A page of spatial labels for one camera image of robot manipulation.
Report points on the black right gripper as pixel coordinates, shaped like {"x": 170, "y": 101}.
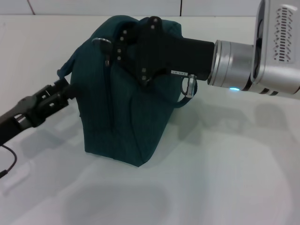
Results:
{"x": 168, "y": 54}

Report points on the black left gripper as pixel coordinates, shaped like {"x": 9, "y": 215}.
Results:
{"x": 14, "y": 122}

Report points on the dark teal insulated lunch bag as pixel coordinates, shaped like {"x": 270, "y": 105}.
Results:
{"x": 122, "y": 122}

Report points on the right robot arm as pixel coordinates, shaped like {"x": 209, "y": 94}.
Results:
{"x": 229, "y": 62}

